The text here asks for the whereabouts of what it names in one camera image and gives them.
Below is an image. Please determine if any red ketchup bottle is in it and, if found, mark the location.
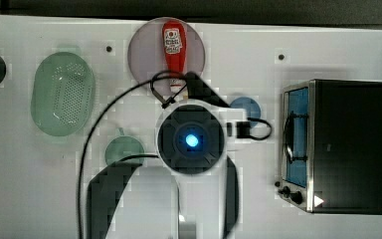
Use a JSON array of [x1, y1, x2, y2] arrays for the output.
[[161, 19, 188, 95]]

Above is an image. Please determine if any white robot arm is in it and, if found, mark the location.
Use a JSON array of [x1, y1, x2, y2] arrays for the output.
[[82, 100, 247, 239]]

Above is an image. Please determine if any blue bowl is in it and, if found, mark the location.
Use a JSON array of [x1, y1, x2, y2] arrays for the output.
[[230, 97, 262, 128]]

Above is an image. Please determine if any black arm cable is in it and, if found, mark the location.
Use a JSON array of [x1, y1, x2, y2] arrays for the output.
[[76, 70, 273, 239]]

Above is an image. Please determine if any grey round plate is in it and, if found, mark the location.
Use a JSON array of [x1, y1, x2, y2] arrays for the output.
[[127, 17, 206, 83]]

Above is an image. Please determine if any green oval colander basket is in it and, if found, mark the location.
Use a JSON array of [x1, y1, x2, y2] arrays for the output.
[[31, 52, 96, 136]]

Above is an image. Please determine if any green cup with handle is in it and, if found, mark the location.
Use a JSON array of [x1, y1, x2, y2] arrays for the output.
[[104, 127, 144, 165]]

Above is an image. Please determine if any black toaster oven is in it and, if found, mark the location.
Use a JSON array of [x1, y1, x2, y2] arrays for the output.
[[277, 79, 382, 215]]

